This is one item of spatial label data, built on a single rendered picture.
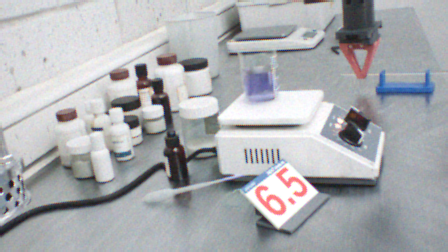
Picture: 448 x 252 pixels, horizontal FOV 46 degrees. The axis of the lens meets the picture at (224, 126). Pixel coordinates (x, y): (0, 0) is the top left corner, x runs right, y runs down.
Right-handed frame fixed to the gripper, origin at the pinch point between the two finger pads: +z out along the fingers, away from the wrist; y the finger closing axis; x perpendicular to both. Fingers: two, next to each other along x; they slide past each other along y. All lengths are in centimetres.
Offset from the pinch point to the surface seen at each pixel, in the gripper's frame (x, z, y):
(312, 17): -31, -2, -65
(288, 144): 1.2, -2.4, 42.6
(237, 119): -5.1, -5.6, 42.9
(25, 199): -5, -11, 76
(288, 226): 4, 3, 53
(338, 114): 4.6, -2.9, 32.4
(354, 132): 8.3, -2.8, 38.6
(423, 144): 14.6, 3.2, 26.6
